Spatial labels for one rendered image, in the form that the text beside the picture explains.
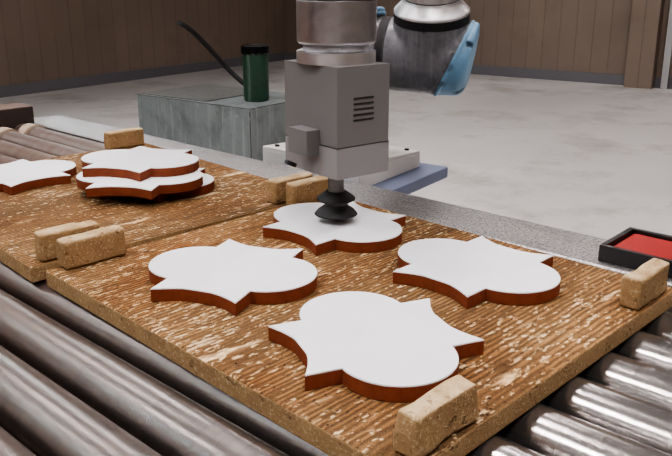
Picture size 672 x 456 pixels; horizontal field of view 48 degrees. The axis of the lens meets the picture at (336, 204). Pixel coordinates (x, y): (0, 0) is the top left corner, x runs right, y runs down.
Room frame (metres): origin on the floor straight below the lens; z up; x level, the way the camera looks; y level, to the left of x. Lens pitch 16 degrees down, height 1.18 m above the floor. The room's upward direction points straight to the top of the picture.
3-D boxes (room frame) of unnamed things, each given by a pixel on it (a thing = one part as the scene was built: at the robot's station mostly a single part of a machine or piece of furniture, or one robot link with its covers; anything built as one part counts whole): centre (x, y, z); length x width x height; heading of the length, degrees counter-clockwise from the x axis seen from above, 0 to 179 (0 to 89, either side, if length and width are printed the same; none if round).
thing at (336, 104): (0.72, 0.01, 1.06); 0.10 x 0.09 x 0.16; 128
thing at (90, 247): (0.65, 0.22, 0.95); 0.06 x 0.02 x 0.03; 135
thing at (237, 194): (0.90, 0.28, 0.93); 0.41 x 0.35 x 0.02; 43
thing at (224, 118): (4.83, 0.76, 0.48); 1.00 x 0.80 x 0.96; 53
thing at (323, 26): (0.73, 0.00, 1.14); 0.08 x 0.08 x 0.05
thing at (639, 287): (0.56, -0.25, 0.95); 0.06 x 0.02 x 0.03; 135
